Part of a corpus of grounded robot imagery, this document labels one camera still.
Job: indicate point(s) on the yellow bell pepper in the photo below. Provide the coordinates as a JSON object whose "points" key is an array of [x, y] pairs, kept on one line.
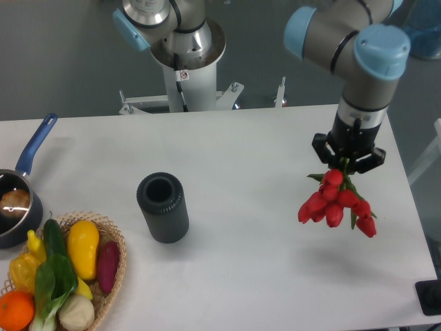
{"points": [[23, 271]]}

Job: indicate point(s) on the dark green cucumber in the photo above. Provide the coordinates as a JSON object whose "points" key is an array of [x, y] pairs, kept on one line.
{"points": [[53, 239]]}

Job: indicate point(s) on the woven wicker basket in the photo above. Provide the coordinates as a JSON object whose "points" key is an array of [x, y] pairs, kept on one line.
{"points": [[108, 231]]}

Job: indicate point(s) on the blue handled saucepan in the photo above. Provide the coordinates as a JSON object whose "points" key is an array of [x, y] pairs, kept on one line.
{"points": [[20, 186]]}

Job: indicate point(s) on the yellow squash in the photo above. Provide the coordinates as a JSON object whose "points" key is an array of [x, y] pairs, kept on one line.
{"points": [[83, 244]]}

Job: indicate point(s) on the beige garlic bulb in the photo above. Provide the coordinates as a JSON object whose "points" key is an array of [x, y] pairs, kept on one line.
{"points": [[77, 313]]}

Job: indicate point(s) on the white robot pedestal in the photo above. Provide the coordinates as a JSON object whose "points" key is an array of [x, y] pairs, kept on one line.
{"points": [[186, 91]]}

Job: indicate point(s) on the small yellow pepper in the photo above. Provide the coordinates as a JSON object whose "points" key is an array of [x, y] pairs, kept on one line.
{"points": [[36, 246]]}

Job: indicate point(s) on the purple sweet potato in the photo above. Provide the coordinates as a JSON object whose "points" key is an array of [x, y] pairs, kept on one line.
{"points": [[107, 266]]}

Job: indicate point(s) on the blue translucent container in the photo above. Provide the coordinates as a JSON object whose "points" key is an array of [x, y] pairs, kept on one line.
{"points": [[423, 29]]}

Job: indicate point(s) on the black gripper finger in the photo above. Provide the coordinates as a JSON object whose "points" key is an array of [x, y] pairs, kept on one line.
{"points": [[370, 161], [325, 151]]}

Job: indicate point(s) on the dark grey ribbed vase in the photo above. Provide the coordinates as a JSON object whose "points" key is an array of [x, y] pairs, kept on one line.
{"points": [[161, 199]]}

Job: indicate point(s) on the black device at edge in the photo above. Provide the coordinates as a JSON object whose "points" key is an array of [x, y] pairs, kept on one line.
{"points": [[428, 293]]}

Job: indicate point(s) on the yellow banana piece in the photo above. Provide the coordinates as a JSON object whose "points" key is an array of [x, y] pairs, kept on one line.
{"points": [[83, 289]]}

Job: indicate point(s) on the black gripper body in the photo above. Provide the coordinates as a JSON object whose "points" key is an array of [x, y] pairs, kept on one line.
{"points": [[352, 141]]}

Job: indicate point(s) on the red tulip bouquet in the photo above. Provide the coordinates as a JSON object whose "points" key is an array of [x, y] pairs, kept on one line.
{"points": [[335, 194]]}

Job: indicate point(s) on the orange fruit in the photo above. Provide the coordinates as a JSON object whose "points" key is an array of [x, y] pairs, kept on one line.
{"points": [[17, 310]]}

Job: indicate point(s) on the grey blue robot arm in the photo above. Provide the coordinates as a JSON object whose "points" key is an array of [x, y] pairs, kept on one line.
{"points": [[349, 39]]}

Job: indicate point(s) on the green bok choy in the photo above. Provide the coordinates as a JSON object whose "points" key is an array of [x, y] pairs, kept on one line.
{"points": [[55, 281]]}

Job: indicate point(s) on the white frame at right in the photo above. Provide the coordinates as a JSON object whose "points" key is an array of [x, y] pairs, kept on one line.
{"points": [[429, 155]]}

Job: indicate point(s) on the brown bun in pan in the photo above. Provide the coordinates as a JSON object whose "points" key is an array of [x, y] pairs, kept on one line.
{"points": [[15, 203]]}

